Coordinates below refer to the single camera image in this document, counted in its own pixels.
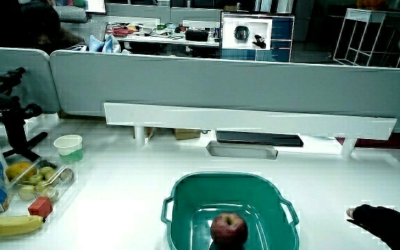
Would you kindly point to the person's left hand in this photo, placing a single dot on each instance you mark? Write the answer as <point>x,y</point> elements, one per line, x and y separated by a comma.
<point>377,218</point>

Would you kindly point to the red apple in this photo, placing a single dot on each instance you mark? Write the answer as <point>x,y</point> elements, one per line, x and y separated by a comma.
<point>228,229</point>

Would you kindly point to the green deep plastic plate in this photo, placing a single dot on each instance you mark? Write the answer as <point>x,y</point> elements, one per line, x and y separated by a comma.
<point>200,194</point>

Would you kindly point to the dark red flat pad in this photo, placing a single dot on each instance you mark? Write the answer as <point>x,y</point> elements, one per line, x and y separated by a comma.
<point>377,141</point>

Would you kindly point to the white metal rack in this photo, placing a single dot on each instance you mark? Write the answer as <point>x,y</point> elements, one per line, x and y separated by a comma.
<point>363,38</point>

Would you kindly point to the black flat keyboard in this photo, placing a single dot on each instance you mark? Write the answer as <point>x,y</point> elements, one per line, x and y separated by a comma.
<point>259,138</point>

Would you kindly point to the white desk shelf riser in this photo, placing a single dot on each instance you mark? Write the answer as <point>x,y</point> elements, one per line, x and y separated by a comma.
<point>248,119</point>

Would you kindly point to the blue white cabinet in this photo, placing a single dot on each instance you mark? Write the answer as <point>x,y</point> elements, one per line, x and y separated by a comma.
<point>281,38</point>

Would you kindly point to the large grey desk divider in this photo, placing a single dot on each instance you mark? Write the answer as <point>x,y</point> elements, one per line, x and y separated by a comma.
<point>221,83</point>

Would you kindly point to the brown cardboard box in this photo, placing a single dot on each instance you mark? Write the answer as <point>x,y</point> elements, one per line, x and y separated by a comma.
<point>186,133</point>

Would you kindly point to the black bag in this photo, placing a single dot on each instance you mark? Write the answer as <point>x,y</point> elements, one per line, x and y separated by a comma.
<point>197,35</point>

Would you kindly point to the cluttered white background desk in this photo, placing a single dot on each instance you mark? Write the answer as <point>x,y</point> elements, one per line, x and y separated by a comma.
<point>158,39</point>

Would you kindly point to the clear plastic fruit box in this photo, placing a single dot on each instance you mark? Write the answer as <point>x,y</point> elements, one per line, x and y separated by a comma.
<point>62,192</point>

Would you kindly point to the white green paper cup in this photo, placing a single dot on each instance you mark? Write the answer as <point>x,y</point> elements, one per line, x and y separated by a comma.
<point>68,147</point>

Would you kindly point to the blue plastic bag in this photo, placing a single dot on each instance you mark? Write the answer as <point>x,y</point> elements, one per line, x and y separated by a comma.
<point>104,44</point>

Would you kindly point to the green round fruit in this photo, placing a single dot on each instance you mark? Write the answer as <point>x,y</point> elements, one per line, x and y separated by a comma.
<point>26,193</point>
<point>46,170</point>
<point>35,178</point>
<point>41,186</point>

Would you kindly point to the red cube block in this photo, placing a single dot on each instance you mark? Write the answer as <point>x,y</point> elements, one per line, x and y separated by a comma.
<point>40,207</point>

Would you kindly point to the computer monitor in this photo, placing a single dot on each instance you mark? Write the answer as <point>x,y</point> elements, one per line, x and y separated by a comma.
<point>96,6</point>

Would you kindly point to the orange mango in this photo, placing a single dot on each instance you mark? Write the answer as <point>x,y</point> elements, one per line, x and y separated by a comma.
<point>17,170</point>

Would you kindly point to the yellow banana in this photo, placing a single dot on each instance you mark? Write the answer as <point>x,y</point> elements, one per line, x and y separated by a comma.
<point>5,225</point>

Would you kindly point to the small grey desk divider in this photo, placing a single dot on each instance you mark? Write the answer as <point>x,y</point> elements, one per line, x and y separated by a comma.
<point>30,59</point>

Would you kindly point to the black camera tripod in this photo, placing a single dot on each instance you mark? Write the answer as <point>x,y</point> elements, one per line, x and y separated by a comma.
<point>14,121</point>

